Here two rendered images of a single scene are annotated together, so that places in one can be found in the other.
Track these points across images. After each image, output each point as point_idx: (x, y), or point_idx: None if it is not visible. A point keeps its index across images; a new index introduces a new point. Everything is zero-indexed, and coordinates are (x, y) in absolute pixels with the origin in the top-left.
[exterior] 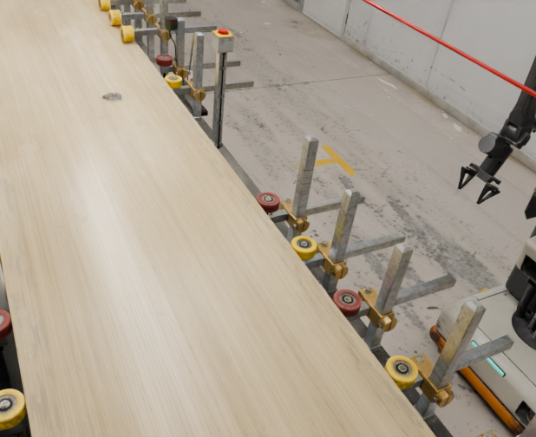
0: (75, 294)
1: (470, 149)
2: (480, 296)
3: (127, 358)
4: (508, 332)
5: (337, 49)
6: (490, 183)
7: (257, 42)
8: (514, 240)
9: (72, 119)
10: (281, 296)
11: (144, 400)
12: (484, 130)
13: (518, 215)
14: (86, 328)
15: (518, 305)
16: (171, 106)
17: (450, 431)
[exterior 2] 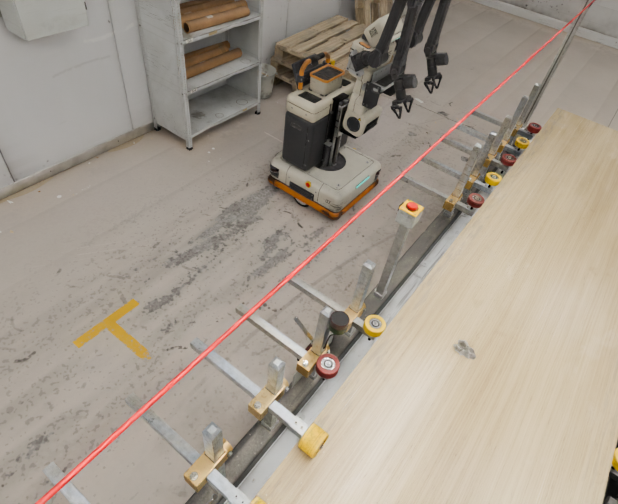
0: None
1: (26, 215)
2: (319, 182)
3: None
4: (341, 172)
5: None
6: (99, 200)
7: None
8: (189, 187)
9: (529, 354)
10: (533, 177)
11: None
12: None
13: (149, 185)
14: None
15: (326, 163)
16: (428, 296)
17: (385, 212)
